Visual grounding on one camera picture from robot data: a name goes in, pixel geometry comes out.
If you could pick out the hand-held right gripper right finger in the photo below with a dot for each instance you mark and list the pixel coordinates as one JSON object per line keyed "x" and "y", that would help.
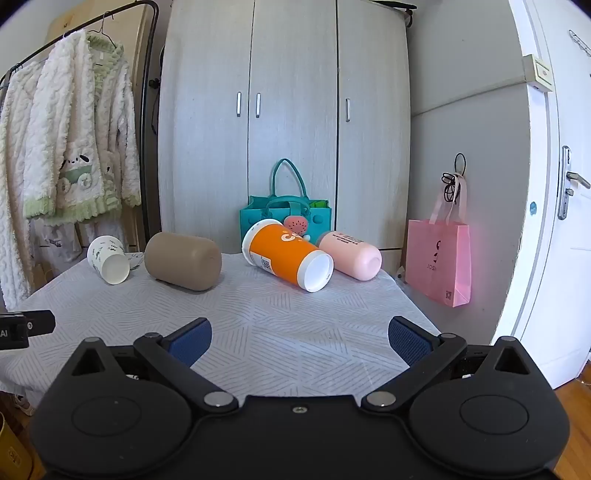
{"x": 408, "y": 342}

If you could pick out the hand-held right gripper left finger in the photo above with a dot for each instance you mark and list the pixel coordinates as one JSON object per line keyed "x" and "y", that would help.
{"x": 191, "y": 342}

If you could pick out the tan matte cup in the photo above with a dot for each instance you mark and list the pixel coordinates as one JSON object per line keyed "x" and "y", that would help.
{"x": 183, "y": 261}

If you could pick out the pink cup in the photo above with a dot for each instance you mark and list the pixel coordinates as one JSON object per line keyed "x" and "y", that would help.
{"x": 352, "y": 254}

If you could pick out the white paper cup green print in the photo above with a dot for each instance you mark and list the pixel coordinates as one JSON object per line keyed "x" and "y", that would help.
{"x": 107, "y": 258}

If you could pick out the orange and white cup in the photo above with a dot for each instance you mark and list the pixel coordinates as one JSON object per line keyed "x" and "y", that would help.
{"x": 286, "y": 254}

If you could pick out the white shoe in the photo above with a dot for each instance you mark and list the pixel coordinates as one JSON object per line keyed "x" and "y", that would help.
{"x": 23, "y": 404}

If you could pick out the pink paper shopping bag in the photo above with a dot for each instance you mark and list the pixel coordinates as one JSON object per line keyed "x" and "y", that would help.
{"x": 438, "y": 265}

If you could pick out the patterned white tablecloth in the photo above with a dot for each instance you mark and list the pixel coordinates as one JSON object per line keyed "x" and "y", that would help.
{"x": 277, "y": 323}

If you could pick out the white printed pajama pants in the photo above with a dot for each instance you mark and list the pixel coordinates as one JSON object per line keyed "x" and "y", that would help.
{"x": 55, "y": 242}

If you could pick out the yellow cardboard box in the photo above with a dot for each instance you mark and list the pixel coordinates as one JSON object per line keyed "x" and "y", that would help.
{"x": 13, "y": 450}

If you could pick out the white fleece robe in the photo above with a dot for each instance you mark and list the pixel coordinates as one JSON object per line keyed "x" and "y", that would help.
{"x": 14, "y": 184}

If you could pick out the teal tote bag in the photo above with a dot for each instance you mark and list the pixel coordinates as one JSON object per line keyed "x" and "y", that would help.
{"x": 270, "y": 213}

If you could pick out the watermelon slice charm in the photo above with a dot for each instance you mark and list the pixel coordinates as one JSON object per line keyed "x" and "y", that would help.
{"x": 295, "y": 225}

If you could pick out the white door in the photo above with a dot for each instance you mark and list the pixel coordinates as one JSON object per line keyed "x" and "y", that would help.
{"x": 545, "y": 230}

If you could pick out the white fleece jacket green trim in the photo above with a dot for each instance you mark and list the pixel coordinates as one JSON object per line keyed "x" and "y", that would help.
{"x": 83, "y": 138}

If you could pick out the black clothes rack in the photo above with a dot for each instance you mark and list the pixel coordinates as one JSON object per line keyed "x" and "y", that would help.
{"x": 148, "y": 115}

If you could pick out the light grey wooden wardrobe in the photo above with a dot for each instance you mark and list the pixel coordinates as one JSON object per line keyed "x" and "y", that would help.
{"x": 291, "y": 115}

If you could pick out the metal door hook rack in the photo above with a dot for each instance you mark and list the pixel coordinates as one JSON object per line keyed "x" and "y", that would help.
{"x": 579, "y": 41}

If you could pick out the beige wall switch box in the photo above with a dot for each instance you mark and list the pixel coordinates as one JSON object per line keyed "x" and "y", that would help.
{"x": 538, "y": 73}

